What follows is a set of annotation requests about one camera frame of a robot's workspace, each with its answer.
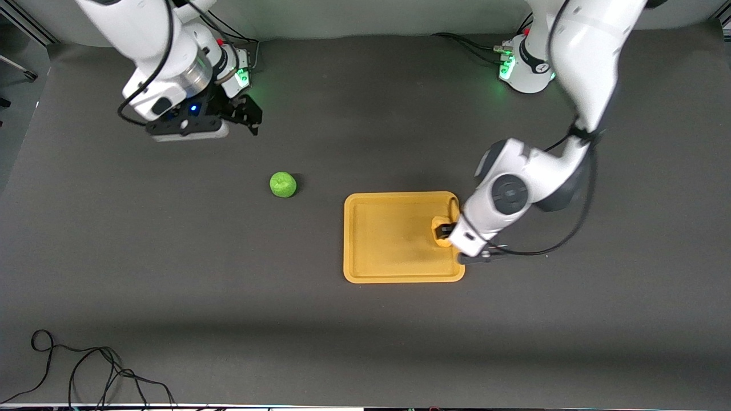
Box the yellow potato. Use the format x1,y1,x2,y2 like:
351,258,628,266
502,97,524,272
431,216,457,248

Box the yellow plastic tray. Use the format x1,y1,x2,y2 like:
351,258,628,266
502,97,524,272
343,191,465,284

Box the thin metal rod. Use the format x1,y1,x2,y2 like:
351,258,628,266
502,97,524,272
0,54,38,81

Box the black right base cable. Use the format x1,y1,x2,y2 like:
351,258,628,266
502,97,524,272
194,3,260,74

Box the black base cable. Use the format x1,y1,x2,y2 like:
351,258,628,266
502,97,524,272
194,3,260,74
431,11,535,65

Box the black left base cable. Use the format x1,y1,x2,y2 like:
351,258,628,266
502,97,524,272
431,11,535,65

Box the thin black loose cable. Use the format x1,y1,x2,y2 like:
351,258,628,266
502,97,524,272
0,330,175,409

